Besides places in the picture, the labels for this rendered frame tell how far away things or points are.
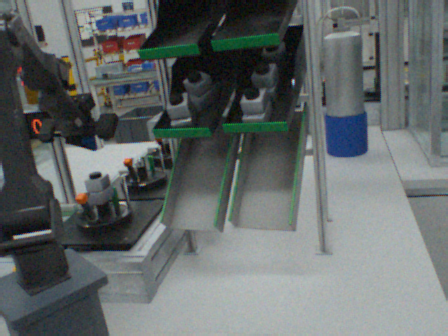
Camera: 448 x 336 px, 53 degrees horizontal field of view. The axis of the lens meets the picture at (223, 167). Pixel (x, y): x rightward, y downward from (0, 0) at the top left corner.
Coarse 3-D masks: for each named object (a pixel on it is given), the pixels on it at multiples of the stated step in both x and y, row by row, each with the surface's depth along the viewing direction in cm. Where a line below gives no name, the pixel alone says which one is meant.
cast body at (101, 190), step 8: (96, 176) 108; (104, 176) 109; (88, 184) 108; (96, 184) 108; (104, 184) 109; (96, 192) 108; (104, 192) 109; (112, 192) 112; (88, 200) 108; (96, 200) 108; (104, 200) 108
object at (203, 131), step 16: (208, 48) 108; (176, 64) 102; (192, 64) 109; (208, 64) 111; (224, 64) 95; (176, 80) 102; (224, 80) 95; (224, 96) 95; (208, 112) 96; (160, 128) 96; (192, 128) 90; (208, 128) 88
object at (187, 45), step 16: (160, 0) 95; (176, 0) 102; (192, 0) 105; (208, 0) 102; (224, 0) 95; (160, 16) 95; (176, 16) 101; (192, 16) 98; (208, 16) 96; (160, 32) 95; (176, 32) 94; (192, 32) 92; (208, 32) 88; (144, 48) 90; (160, 48) 86; (176, 48) 85; (192, 48) 84
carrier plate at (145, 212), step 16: (144, 208) 117; (160, 208) 116; (64, 224) 114; (128, 224) 109; (144, 224) 107; (64, 240) 105; (80, 240) 104; (96, 240) 103; (112, 240) 101; (128, 240) 100
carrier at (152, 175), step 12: (144, 168) 134; (120, 180) 142; (132, 180) 134; (144, 180) 132; (156, 180) 131; (168, 180) 136; (120, 192) 131; (132, 192) 130; (144, 192) 128; (156, 192) 127
